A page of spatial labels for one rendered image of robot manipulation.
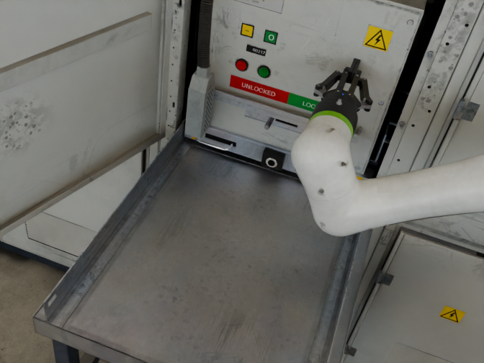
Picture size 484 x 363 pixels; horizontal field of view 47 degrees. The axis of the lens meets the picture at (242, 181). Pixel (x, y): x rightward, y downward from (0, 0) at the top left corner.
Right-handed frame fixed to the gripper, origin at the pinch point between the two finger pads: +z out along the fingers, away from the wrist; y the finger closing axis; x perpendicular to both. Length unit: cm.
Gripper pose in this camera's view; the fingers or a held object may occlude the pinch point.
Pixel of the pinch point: (353, 70)
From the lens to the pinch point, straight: 134.5
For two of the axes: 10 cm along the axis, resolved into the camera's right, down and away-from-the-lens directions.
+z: 3.2, -6.0, 7.3
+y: 9.4, 3.1, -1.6
